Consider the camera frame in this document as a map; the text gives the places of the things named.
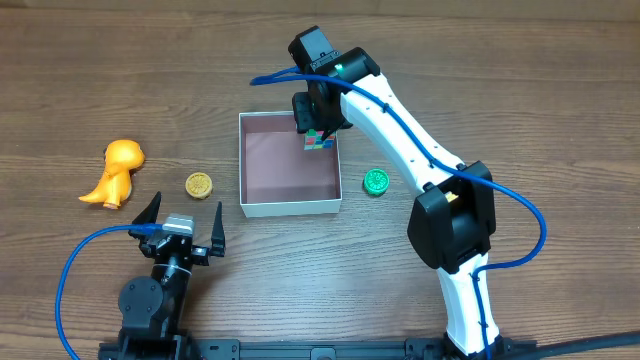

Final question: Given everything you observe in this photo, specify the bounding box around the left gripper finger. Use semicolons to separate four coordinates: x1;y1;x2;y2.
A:
210;202;226;257
132;191;162;225

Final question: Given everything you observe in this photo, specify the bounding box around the multicolour puzzle cube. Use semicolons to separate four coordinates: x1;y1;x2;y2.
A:
304;129;336;150

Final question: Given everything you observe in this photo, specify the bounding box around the orange dinosaur toy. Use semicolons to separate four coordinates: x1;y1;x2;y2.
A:
79;139;145;209

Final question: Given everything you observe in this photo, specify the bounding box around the green ridged round cap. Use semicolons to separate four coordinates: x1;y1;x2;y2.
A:
363;168;390;196

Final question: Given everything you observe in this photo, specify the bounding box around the white duck plush toy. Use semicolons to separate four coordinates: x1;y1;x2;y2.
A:
445;191;458;203

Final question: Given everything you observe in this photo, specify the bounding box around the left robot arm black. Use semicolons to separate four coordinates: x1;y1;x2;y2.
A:
118;193;226;342

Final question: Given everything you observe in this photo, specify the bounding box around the yellow ridged round cap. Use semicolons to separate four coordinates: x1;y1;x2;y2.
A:
185;172;213;199

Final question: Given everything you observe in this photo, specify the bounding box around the white box pink inside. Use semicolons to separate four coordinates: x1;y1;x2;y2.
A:
238;111;342;218

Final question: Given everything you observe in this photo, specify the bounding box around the left blue cable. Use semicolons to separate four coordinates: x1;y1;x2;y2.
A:
54;223;165;360

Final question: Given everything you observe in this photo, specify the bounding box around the blue cable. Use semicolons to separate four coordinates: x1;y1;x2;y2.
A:
54;223;165;360
249;65;548;360

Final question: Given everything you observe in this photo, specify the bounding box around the right blue cable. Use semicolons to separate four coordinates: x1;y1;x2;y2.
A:
249;65;548;360

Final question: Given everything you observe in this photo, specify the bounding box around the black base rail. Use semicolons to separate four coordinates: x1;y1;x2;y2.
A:
98;338;537;360

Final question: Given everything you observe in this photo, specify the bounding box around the thick black cable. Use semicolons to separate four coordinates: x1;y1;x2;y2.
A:
519;330;640;360

